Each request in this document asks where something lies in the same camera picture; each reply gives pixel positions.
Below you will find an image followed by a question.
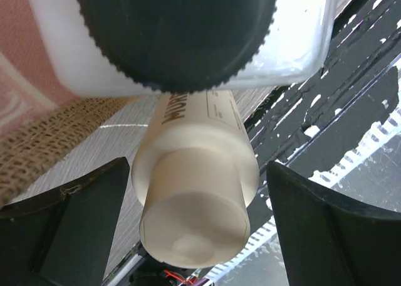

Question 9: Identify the brown canvas tote bag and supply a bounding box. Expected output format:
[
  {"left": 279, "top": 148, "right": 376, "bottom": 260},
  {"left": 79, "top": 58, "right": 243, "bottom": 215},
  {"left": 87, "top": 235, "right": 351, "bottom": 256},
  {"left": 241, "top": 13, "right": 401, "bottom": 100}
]
[{"left": 1, "top": 0, "right": 130, "bottom": 205}]

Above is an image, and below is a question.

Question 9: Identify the beige bottle front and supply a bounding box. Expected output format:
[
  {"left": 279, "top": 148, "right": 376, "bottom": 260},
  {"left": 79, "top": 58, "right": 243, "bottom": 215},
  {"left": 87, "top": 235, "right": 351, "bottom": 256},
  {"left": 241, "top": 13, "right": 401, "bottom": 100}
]
[{"left": 131, "top": 90, "right": 259, "bottom": 268}]

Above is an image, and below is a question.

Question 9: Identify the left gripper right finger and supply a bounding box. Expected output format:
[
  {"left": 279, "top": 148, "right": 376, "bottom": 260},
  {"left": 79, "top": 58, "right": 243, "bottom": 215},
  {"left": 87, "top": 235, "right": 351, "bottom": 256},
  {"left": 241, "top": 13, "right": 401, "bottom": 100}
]
[{"left": 266, "top": 161, "right": 400, "bottom": 285}]

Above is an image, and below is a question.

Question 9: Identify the white square bottle dark cap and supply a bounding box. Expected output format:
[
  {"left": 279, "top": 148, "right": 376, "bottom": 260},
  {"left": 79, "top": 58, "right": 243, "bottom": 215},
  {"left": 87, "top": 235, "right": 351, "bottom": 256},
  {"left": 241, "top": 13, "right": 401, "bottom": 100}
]
[{"left": 23, "top": 0, "right": 338, "bottom": 97}]

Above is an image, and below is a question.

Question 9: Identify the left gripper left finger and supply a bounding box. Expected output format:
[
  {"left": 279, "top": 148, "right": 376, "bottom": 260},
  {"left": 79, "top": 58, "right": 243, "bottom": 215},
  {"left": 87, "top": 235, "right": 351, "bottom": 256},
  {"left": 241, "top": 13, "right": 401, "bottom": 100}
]
[{"left": 1, "top": 157, "right": 130, "bottom": 285}]

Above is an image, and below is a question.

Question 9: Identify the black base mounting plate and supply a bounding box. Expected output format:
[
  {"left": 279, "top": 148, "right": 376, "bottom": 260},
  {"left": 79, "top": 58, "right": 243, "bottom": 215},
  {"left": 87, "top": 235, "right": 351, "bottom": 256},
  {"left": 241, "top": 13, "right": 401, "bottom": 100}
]
[{"left": 246, "top": 0, "right": 400, "bottom": 230}]

